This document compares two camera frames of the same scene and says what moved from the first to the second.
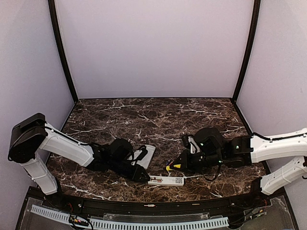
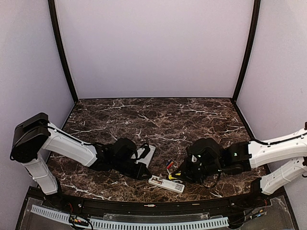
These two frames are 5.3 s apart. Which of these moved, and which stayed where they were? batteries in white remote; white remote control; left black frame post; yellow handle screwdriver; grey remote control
Moved: white remote control; yellow handle screwdriver
Stayed: batteries in white remote; left black frame post; grey remote control
